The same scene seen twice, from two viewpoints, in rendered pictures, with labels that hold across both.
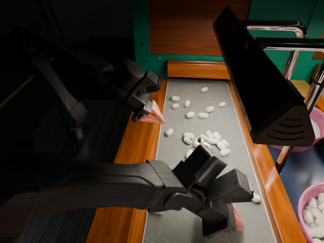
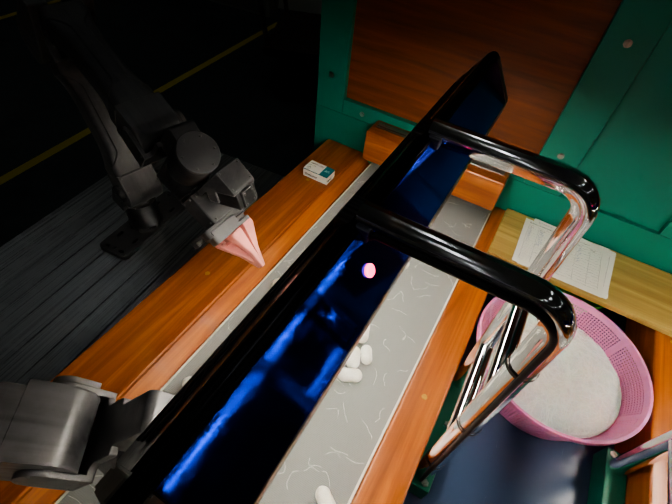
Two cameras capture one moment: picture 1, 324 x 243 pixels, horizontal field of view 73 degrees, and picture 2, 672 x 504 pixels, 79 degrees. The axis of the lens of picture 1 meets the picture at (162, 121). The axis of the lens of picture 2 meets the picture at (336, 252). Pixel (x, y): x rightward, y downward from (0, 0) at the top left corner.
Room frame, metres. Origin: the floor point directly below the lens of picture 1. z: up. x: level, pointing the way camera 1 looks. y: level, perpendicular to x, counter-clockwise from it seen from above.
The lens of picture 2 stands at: (0.23, -0.25, 1.32)
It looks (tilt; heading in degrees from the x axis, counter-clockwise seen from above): 48 degrees down; 19
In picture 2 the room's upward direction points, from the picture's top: 7 degrees clockwise
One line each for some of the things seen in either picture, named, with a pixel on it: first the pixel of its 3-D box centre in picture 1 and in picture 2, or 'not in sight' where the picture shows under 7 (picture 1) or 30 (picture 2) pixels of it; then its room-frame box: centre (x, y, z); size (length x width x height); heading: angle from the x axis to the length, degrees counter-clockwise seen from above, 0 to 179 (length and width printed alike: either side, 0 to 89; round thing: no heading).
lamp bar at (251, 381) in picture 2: (242, 46); (395, 193); (0.53, -0.19, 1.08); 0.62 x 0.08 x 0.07; 175
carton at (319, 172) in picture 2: not in sight; (319, 172); (0.88, 0.04, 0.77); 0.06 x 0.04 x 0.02; 85
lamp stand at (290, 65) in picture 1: (257, 110); (424, 333); (0.52, -0.27, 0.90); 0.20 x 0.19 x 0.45; 175
